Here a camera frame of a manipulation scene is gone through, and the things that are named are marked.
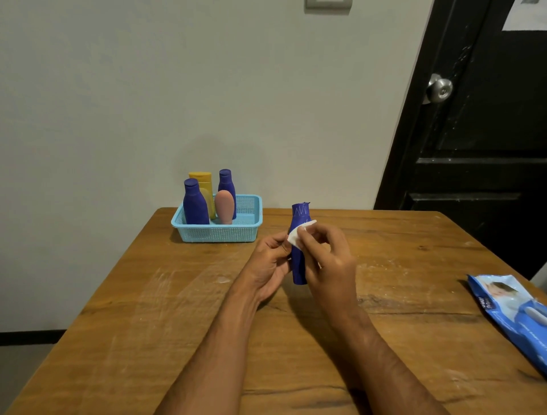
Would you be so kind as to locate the wooden table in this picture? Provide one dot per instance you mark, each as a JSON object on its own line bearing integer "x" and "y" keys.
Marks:
{"x": 149, "y": 325}

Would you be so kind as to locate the white wipe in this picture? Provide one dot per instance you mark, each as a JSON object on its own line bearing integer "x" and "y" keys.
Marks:
{"x": 294, "y": 236}

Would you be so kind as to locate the person's right forearm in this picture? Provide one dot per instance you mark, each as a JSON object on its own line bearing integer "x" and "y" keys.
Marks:
{"x": 393, "y": 372}

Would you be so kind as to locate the white paper sheet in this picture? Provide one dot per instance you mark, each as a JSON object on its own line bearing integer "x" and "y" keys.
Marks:
{"x": 527, "y": 17}

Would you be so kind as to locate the small blue patterned bottle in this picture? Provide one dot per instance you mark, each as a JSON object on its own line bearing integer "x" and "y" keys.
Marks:
{"x": 226, "y": 181}

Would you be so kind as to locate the yellow capped bottle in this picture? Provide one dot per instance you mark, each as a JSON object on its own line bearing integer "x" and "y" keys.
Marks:
{"x": 204, "y": 177}

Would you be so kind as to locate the person's left hand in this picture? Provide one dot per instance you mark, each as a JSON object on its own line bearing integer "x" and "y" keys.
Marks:
{"x": 263, "y": 269}

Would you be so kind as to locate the black panel door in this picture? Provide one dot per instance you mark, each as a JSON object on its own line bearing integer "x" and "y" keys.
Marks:
{"x": 478, "y": 128}

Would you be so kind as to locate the peach pink bottle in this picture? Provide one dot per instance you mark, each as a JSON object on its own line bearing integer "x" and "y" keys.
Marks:
{"x": 225, "y": 207}

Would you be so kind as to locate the blue plastic basket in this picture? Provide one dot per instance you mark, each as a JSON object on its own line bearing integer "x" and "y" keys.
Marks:
{"x": 245, "y": 226}

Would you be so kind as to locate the person's right hand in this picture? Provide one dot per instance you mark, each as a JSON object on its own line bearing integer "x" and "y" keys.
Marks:
{"x": 333, "y": 273}

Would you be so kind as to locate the grey wall light switch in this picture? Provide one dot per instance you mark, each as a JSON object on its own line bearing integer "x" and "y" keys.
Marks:
{"x": 328, "y": 3}

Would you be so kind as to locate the silver door knob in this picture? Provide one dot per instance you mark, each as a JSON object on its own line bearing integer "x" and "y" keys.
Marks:
{"x": 440, "y": 90}

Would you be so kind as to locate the blue wet wipes pack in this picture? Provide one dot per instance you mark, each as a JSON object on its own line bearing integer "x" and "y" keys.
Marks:
{"x": 508, "y": 312}

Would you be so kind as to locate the person's left forearm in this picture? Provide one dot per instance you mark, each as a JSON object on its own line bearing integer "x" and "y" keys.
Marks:
{"x": 209, "y": 363}

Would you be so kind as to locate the black baseboard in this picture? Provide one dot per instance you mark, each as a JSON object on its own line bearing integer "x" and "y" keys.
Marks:
{"x": 32, "y": 337}

